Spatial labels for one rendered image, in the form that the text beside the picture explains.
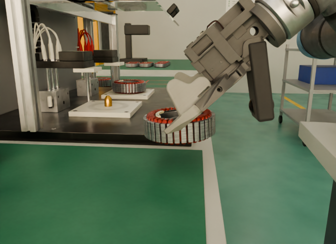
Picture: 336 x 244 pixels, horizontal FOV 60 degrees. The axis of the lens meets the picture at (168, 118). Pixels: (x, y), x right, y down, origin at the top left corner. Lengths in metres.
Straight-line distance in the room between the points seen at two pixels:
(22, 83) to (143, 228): 0.40
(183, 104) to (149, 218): 0.15
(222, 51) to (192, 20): 5.66
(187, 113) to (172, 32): 5.70
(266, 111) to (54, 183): 0.31
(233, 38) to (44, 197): 0.33
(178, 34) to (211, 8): 0.80
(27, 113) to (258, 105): 0.43
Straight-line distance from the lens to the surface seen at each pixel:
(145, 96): 0.92
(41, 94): 0.79
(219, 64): 0.41
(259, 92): 0.43
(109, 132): 0.58
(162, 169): 0.45
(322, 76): 3.41
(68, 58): 0.76
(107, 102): 0.76
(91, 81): 1.00
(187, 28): 6.06
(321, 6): 0.44
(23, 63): 0.61
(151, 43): 6.11
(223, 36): 0.43
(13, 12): 0.62
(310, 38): 0.58
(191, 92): 0.40
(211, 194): 0.39
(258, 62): 0.43
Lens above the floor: 0.93
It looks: 14 degrees down
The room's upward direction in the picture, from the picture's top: straight up
